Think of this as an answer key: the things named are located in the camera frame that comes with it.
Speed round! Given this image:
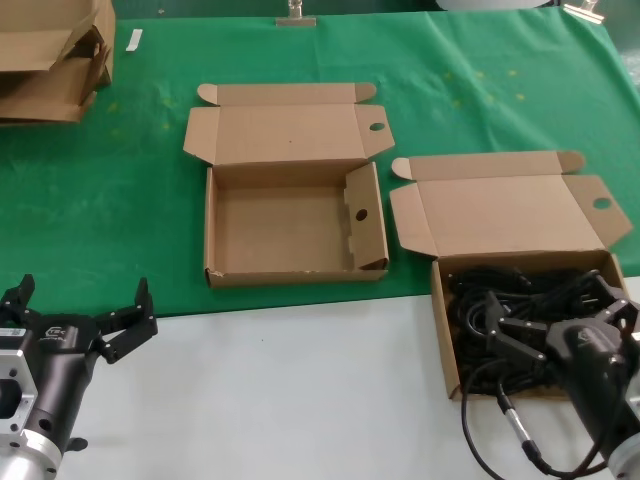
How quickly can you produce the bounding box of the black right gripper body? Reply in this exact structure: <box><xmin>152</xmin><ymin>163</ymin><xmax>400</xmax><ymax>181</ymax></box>
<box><xmin>544</xmin><ymin>318</ymin><xmax>640</xmax><ymax>459</ymax></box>

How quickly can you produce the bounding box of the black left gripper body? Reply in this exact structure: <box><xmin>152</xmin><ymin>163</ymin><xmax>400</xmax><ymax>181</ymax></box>
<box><xmin>22</xmin><ymin>312</ymin><xmax>104</xmax><ymax>454</ymax></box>

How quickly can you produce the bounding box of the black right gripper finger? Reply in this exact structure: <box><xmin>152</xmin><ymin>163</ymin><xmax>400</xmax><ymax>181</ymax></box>
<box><xmin>588</xmin><ymin>270</ymin><xmax>640</xmax><ymax>346</ymax></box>
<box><xmin>482</xmin><ymin>291</ymin><xmax>556</xmax><ymax>376</ymax></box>

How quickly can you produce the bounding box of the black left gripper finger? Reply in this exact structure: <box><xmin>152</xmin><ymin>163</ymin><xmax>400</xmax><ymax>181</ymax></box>
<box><xmin>94</xmin><ymin>277</ymin><xmax>159</xmax><ymax>365</ymax></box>
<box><xmin>0</xmin><ymin>273</ymin><xmax>36</xmax><ymax>329</ymax></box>

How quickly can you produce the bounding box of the open cardboard box plain lid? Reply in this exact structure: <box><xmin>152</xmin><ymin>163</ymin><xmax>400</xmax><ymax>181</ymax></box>
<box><xmin>389</xmin><ymin>150</ymin><xmax>634</xmax><ymax>401</ymax></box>

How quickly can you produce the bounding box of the open cardboard box dotted lid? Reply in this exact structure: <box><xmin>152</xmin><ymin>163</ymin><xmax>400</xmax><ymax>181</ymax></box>
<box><xmin>182</xmin><ymin>82</ymin><xmax>396</xmax><ymax>289</ymax></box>

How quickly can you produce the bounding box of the open stacked cardboard box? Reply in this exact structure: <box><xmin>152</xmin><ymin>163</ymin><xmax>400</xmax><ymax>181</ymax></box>
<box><xmin>0</xmin><ymin>44</ymin><xmax>114</xmax><ymax>124</ymax></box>
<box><xmin>0</xmin><ymin>0</ymin><xmax>117</xmax><ymax>76</ymax></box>

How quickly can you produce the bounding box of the green table cloth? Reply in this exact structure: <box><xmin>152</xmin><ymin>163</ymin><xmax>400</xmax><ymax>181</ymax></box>
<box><xmin>0</xmin><ymin>9</ymin><xmax>640</xmax><ymax>321</ymax></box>

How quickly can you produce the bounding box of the silver binder clip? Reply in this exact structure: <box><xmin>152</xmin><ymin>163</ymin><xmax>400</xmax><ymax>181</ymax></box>
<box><xmin>563</xmin><ymin>0</ymin><xmax>605</xmax><ymax>25</ymax></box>

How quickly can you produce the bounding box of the silver metal table clamp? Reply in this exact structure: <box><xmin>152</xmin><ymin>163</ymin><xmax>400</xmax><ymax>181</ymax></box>
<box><xmin>275</xmin><ymin>0</ymin><xmax>318</xmax><ymax>27</ymax></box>

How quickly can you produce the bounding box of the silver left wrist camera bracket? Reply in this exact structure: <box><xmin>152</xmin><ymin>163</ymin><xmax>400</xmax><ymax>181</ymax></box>
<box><xmin>0</xmin><ymin>327</ymin><xmax>40</xmax><ymax>439</ymax></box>

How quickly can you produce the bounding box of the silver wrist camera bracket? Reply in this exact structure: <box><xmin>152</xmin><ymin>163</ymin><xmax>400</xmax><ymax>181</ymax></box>
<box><xmin>627</xmin><ymin>329</ymin><xmax>640</xmax><ymax>417</ymax></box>
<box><xmin>0</xmin><ymin>327</ymin><xmax>40</xmax><ymax>439</ymax></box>

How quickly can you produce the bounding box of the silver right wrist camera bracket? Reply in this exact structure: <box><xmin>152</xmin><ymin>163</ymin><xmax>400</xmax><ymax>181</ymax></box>
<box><xmin>627</xmin><ymin>329</ymin><xmax>640</xmax><ymax>417</ymax></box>

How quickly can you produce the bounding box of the black coiled cable bundle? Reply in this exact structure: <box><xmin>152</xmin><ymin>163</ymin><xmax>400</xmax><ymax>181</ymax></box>
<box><xmin>447</xmin><ymin>267</ymin><xmax>624</xmax><ymax>396</ymax></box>

